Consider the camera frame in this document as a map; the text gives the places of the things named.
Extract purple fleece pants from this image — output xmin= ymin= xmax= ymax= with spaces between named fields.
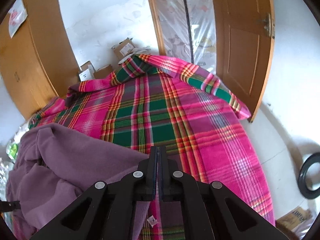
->
xmin=6 ymin=124 xmax=148 ymax=239

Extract green wet wipes pack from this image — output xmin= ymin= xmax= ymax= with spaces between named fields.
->
xmin=6 ymin=142 xmax=18 ymax=160

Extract pink green plaid bedsheet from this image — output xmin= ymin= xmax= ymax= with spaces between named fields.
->
xmin=29 ymin=55 xmax=275 ymax=224

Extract plain brown cardboard box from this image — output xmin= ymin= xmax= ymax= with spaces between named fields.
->
xmin=94 ymin=64 xmax=113 ymax=79

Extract white open cardboard box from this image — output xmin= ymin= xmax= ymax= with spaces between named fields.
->
xmin=79 ymin=61 xmax=95 ymax=81

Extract wooden wardrobe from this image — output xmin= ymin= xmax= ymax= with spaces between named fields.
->
xmin=1 ymin=0 xmax=79 ymax=119

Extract brown cardboard box with label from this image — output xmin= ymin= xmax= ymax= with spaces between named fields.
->
xmin=112 ymin=38 xmax=135 ymax=60

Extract white plastic bag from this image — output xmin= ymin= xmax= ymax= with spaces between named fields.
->
xmin=8 ymin=0 xmax=28 ymax=38

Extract wooden door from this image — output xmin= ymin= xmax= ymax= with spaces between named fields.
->
xmin=213 ymin=0 xmax=274 ymax=122

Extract black vertical pole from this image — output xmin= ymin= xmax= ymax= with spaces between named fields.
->
xmin=183 ymin=0 xmax=194 ymax=63

